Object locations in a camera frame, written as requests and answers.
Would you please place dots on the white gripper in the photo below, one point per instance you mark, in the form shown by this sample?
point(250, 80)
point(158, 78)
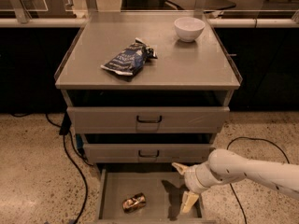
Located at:
point(192, 178)

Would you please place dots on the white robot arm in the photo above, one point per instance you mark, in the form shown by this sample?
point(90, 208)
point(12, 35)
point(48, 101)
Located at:
point(225, 167)

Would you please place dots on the grey middle drawer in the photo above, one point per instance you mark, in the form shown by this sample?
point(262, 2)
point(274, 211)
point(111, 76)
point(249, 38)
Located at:
point(141, 153)

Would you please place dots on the grey open bottom drawer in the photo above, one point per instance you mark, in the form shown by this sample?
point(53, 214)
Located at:
point(163, 192)

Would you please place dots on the grey top drawer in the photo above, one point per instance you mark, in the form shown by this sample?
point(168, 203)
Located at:
point(168, 119)

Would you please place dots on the grey drawer cabinet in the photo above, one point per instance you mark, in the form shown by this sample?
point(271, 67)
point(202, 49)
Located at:
point(184, 74)

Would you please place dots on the black power adapter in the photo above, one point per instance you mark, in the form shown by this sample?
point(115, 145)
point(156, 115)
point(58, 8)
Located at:
point(65, 126)

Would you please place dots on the blue chip bag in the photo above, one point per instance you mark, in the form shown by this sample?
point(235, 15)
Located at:
point(129, 61)

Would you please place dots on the white bowl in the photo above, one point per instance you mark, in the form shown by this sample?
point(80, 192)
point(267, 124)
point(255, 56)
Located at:
point(188, 28)

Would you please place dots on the black office chair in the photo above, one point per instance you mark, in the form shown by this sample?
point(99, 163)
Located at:
point(206, 5)

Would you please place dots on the white horizontal rail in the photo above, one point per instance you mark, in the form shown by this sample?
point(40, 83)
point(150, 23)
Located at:
point(218, 23)

